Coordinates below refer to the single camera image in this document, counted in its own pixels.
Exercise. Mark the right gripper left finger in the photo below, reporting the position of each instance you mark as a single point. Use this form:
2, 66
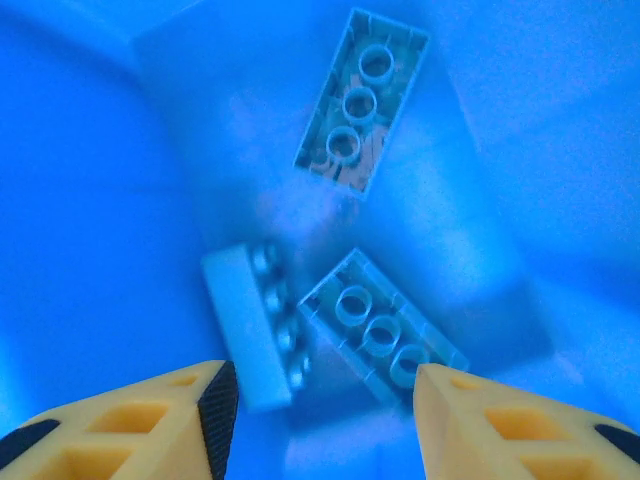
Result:
125, 430

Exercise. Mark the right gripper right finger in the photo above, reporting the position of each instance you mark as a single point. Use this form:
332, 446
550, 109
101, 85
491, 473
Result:
500, 435

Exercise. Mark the blue lego brick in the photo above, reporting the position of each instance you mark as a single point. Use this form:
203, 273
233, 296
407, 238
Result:
245, 320
360, 100
370, 325

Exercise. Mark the blue two-compartment bin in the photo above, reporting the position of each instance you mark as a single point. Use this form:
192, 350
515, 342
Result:
75, 200

